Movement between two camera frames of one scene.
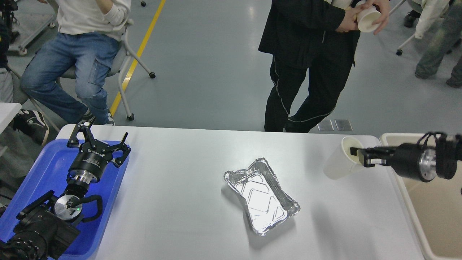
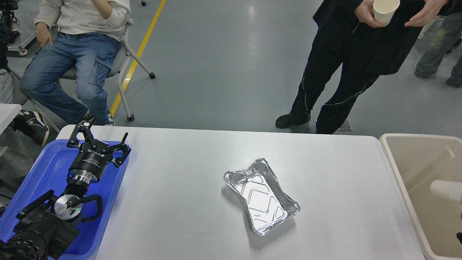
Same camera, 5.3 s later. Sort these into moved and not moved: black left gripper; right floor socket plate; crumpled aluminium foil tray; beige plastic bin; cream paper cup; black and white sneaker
Moved: cream paper cup
Not moved: black and white sneaker; beige plastic bin; right floor socket plate; crumpled aluminium foil tray; black left gripper
